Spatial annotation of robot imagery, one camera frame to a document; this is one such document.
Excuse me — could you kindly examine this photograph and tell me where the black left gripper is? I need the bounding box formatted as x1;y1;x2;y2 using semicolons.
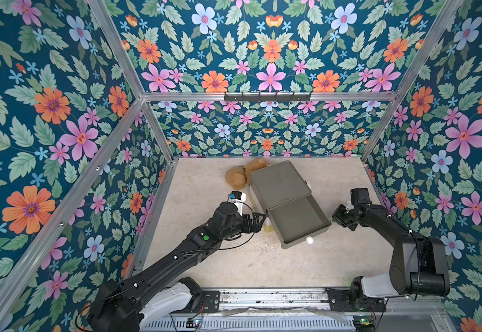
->
216;212;266;242

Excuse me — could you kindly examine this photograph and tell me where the grey three-drawer cabinet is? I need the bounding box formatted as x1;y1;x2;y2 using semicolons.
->
246;160;313;233

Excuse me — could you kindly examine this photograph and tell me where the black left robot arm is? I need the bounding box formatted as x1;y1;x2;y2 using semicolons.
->
87;202;267;331

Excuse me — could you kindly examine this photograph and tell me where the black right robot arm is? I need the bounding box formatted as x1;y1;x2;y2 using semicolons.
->
332;188;451;304

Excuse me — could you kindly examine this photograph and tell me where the yellow bottom drawer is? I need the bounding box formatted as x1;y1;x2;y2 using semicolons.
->
262;217;274;232

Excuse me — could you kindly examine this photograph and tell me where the brown plush teddy bear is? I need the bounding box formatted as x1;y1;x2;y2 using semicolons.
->
225;158;269;191

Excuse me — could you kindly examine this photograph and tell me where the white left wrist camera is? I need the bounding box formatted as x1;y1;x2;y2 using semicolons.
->
228;190;246;215

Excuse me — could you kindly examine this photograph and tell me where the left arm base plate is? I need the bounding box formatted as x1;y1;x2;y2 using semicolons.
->
169;277;221;315

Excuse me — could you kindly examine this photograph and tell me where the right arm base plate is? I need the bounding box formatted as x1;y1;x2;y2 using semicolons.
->
325;277;386;313

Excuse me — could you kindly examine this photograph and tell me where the aluminium front rail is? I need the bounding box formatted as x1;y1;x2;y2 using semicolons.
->
140;286;458;332

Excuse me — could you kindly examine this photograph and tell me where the black wall hook rack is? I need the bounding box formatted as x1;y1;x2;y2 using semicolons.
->
223;92;311;103

